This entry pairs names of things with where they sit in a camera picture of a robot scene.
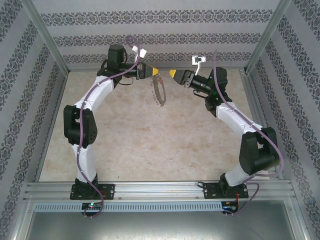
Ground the metal plate with key rings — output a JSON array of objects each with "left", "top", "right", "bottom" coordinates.
[{"left": 149, "top": 74, "right": 168, "bottom": 108}]

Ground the sheet metal tray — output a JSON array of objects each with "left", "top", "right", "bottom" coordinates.
[{"left": 14, "top": 199, "right": 309, "bottom": 240}]

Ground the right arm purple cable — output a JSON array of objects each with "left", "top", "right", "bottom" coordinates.
[{"left": 211, "top": 49, "right": 285, "bottom": 218}]

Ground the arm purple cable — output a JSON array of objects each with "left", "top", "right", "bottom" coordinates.
[
  {"left": 211, "top": 49, "right": 285, "bottom": 218},
  {"left": 76, "top": 35, "right": 141, "bottom": 220}
]

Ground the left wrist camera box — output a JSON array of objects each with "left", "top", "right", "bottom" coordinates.
[{"left": 131, "top": 45, "right": 148, "bottom": 59}]

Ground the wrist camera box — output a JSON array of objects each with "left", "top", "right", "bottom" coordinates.
[
  {"left": 131, "top": 45, "right": 148, "bottom": 59},
  {"left": 191, "top": 56, "right": 207, "bottom": 76}
]

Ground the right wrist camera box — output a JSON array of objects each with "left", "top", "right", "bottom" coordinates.
[{"left": 191, "top": 56, "right": 207, "bottom": 76}]

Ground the aluminium back frame rail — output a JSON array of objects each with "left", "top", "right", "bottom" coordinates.
[{"left": 67, "top": 67, "right": 247, "bottom": 74}]

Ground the aluminium side frame rail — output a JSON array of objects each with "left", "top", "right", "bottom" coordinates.
[
  {"left": 33, "top": 71, "right": 69, "bottom": 183},
  {"left": 239, "top": 71, "right": 286, "bottom": 180}
]

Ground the aluminium frame post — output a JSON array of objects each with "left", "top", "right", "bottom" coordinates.
[
  {"left": 246, "top": 0, "right": 293, "bottom": 74},
  {"left": 19, "top": 0, "right": 70, "bottom": 73}
]

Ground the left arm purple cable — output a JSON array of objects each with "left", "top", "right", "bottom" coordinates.
[{"left": 76, "top": 35, "right": 141, "bottom": 220}]

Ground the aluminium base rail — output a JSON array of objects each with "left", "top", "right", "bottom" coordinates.
[{"left": 24, "top": 181, "right": 293, "bottom": 201}]

